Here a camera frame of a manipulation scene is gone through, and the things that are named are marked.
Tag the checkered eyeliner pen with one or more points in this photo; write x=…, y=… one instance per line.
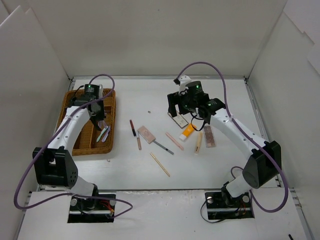
x=163, y=147

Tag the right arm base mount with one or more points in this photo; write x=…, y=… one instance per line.
x=219, y=206

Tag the gold slim eyebrow pencil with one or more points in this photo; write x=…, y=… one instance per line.
x=160, y=165

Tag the orange sunscreen tube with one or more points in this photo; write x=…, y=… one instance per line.
x=187, y=132

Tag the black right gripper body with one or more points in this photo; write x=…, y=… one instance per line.
x=173, y=101

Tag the beige rectangular compact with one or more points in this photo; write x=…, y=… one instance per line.
x=146, y=134

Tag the gold-rimmed compact palette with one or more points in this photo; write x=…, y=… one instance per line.
x=179, y=120

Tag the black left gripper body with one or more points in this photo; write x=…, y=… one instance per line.
x=97, y=114

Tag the mint green eyebrow razor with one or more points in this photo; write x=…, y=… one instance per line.
x=103, y=135

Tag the pink cosmetic pencil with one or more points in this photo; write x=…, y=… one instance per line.
x=174, y=141

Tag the beige concealer tube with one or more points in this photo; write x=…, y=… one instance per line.
x=138, y=141

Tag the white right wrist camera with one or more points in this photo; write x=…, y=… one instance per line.
x=182, y=81

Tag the beige foundation tube gold cap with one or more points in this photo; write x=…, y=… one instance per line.
x=198, y=142

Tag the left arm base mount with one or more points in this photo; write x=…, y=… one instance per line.
x=90, y=211

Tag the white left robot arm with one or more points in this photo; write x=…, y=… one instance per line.
x=55, y=166

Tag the red lip gloss tube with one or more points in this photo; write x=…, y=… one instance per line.
x=132, y=128

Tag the brown eyeshadow palette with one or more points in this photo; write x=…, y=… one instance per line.
x=209, y=137

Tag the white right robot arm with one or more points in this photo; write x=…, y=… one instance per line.
x=263, y=158

